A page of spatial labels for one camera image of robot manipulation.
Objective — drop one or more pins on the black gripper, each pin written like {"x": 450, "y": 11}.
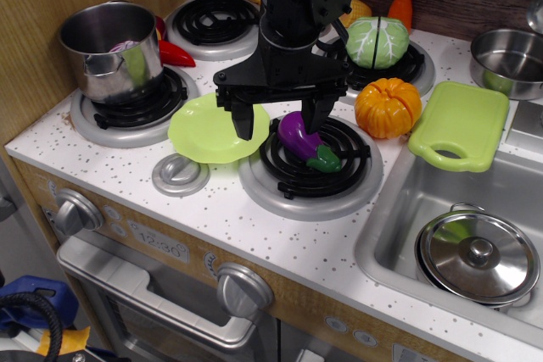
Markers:
{"x": 283, "y": 69}

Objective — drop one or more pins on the purple toy eggplant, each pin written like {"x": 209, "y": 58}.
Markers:
{"x": 308, "y": 147}

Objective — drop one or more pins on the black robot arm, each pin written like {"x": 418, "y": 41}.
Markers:
{"x": 292, "y": 18}

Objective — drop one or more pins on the light green plastic plate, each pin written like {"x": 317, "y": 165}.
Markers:
{"x": 204, "y": 132}

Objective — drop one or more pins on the front right stove burner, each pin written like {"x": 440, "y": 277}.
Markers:
{"x": 281, "y": 183}

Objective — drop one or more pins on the stove burner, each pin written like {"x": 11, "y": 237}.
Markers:
{"x": 136, "y": 124}
{"x": 281, "y": 183}
{"x": 214, "y": 30}
{"x": 415, "y": 67}

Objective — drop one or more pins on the back left stove burner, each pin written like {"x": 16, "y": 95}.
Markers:
{"x": 214, "y": 30}

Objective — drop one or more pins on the orange toy pumpkin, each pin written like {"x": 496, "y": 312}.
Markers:
{"x": 388, "y": 108}

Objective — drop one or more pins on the small silver round knob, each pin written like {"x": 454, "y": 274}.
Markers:
{"x": 179, "y": 176}

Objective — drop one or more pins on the red toy chili pepper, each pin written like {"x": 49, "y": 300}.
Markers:
{"x": 170, "y": 53}

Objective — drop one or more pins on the yellow toy corn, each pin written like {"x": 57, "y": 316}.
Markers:
{"x": 358, "y": 9}

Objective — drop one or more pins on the green toy cabbage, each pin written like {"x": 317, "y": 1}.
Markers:
{"x": 377, "y": 43}

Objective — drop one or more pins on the front left stove burner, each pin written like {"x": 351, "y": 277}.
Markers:
{"x": 136, "y": 124}

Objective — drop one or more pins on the back right stove burner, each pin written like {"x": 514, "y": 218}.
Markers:
{"x": 415, "y": 67}

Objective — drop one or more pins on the metal sink basin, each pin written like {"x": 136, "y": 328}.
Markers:
{"x": 416, "y": 193}

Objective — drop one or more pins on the orange toy carrot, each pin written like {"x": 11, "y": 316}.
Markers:
{"x": 401, "y": 11}

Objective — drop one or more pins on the steel pot on burner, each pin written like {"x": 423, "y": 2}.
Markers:
{"x": 114, "y": 51}

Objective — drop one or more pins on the right silver oven knob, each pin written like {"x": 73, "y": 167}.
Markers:
{"x": 241, "y": 292}

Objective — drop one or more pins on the silver oven knob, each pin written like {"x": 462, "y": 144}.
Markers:
{"x": 241, "y": 292}
{"x": 76, "y": 213}

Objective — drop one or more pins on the green plastic cutting board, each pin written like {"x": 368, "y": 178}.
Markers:
{"x": 460, "y": 127}

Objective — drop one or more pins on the left silver oven knob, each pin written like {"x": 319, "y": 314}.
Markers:
{"x": 76, "y": 213}

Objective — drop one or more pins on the steel pot with lid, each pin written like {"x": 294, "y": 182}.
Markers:
{"x": 478, "y": 256}

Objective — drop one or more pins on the steel pan at right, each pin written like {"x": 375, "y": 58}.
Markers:
{"x": 508, "y": 61}

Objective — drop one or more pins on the silver faucet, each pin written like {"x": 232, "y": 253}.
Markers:
{"x": 534, "y": 16}

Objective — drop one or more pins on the blue object lower left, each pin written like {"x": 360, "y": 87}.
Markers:
{"x": 34, "y": 302}

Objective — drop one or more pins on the silver oven door handle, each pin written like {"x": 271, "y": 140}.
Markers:
{"x": 154, "y": 313}

